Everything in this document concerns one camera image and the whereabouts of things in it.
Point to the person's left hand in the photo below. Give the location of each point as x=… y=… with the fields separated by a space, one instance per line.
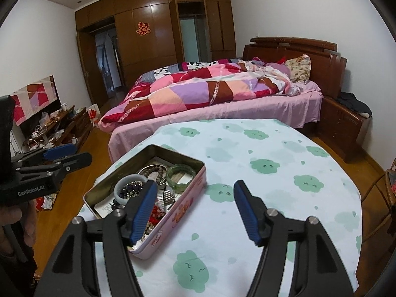
x=21 y=221

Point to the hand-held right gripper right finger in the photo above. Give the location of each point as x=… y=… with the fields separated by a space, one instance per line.
x=246 y=215

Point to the dark clothes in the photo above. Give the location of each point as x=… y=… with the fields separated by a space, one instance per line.
x=354 y=102

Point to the wooden nightstand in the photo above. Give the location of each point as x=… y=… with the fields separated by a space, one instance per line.
x=340 y=126

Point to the silver metal wristwatch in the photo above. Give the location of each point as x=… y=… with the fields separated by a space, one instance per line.
x=167 y=195

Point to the metal tin box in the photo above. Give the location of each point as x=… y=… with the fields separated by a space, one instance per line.
x=185 y=204

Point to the brown wooden wardrobe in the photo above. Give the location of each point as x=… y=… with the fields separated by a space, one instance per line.
x=154 y=52

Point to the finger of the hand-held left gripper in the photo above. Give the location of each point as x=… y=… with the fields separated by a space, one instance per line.
x=74 y=162
x=60 y=152

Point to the red and white bag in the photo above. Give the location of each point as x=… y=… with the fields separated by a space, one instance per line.
x=93 y=114

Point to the wooden bed with pink sheet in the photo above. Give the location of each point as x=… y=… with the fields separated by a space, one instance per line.
x=247 y=111

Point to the patchwork quilt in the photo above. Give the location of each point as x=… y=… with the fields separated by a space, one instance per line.
x=185 y=96

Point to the printed paper leaflet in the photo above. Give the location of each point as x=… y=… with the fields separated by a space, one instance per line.
x=106 y=208

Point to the red paper decoration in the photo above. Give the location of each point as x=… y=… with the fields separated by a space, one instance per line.
x=144 y=28

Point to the white cup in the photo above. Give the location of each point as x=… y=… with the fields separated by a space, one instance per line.
x=64 y=106

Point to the patchwork cloth over television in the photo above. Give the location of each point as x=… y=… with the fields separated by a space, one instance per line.
x=34 y=99

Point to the white jade bangle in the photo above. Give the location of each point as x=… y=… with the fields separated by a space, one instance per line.
x=121 y=184

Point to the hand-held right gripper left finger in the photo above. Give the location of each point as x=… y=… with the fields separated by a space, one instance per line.
x=144 y=213

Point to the green jade bangle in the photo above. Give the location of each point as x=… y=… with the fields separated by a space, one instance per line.
x=173 y=180

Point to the wooden television cabinet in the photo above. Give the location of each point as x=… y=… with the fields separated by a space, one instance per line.
x=72 y=126

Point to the floral pillow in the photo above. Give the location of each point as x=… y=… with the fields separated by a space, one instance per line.
x=298 y=68

